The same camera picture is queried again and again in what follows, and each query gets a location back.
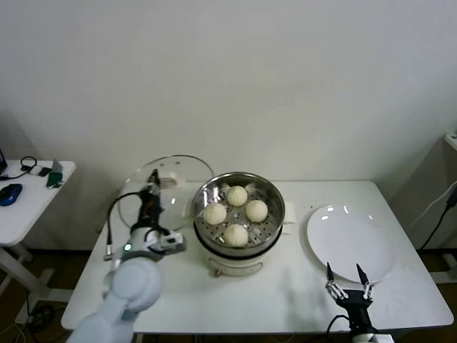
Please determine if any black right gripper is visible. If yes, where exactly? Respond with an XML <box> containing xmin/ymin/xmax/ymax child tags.
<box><xmin>324</xmin><ymin>262</ymin><xmax>376</xmax><ymax>332</ymax></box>

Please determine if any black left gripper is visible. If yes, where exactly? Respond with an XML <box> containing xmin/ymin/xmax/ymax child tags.
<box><xmin>137</xmin><ymin>168</ymin><xmax>165</xmax><ymax>229</ymax></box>

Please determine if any round glass pot lid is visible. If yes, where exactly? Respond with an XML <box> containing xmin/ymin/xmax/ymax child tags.
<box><xmin>117</xmin><ymin>154</ymin><xmax>215</xmax><ymax>234</ymax></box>

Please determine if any white steamed baozi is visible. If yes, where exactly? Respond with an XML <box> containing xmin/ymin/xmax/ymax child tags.
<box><xmin>202</xmin><ymin>203</ymin><xmax>228</xmax><ymax>226</ymax></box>
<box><xmin>223</xmin><ymin>224</ymin><xmax>249</xmax><ymax>248</ymax></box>
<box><xmin>245</xmin><ymin>199</ymin><xmax>268</xmax><ymax>222</ymax></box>
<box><xmin>226</xmin><ymin>185</ymin><xmax>248</xmax><ymax>207</ymax></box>

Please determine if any perforated steel steamer basket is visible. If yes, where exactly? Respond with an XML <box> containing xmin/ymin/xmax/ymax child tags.
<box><xmin>181</xmin><ymin>172</ymin><xmax>298</xmax><ymax>259</ymax></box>

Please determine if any white round plate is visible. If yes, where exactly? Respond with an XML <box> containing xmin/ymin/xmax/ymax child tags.
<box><xmin>306</xmin><ymin>204</ymin><xmax>396</xmax><ymax>284</ymax></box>

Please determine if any green small object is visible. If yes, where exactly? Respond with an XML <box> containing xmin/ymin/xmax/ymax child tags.
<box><xmin>46</xmin><ymin>170</ymin><xmax>64</xmax><ymax>189</ymax></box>

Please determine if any white electric cooking pot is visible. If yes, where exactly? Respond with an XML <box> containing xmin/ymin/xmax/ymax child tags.
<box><xmin>194</xmin><ymin>221</ymin><xmax>297</xmax><ymax>279</ymax></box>

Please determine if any white side table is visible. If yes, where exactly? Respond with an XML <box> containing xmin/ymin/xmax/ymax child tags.
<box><xmin>0</xmin><ymin>159</ymin><xmax>76</xmax><ymax>322</ymax></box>
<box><xmin>426</xmin><ymin>131</ymin><xmax>457</xmax><ymax>285</ymax></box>

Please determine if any blue computer mouse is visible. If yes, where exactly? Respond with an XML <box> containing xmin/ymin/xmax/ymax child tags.
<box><xmin>0</xmin><ymin>184</ymin><xmax>23</xmax><ymax>207</ymax></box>

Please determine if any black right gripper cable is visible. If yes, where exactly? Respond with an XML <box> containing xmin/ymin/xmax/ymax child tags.
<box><xmin>326</xmin><ymin>314</ymin><xmax>353</xmax><ymax>336</ymax></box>

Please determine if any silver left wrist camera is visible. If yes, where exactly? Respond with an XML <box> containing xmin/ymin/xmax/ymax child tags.
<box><xmin>151</xmin><ymin>232</ymin><xmax>189</xmax><ymax>255</ymax></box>

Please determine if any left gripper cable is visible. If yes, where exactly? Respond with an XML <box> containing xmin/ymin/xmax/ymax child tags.
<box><xmin>103</xmin><ymin>191</ymin><xmax>144</xmax><ymax>262</ymax></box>

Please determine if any white hanging cable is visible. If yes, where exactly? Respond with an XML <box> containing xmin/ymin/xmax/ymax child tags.
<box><xmin>406</xmin><ymin>180</ymin><xmax>457</xmax><ymax>229</ymax></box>

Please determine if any black hanging cable with plug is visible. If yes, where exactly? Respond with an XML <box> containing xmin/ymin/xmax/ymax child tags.
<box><xmin>419</xmin><ymin>185</ymin><xmax>457</xmax><ymax>251</ymax></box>

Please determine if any thin black desk cable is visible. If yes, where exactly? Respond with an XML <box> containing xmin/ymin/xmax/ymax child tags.
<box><xmin>0</xmin><ymin>167</ymin><xmax>31</xmax><ymax>181</ymax></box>

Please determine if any black floor cable bundle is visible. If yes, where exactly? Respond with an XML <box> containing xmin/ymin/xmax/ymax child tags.
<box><xmin>14</xmin><ymin>303</ymin><xmax>67</xmax><ymax>343</ymax></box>

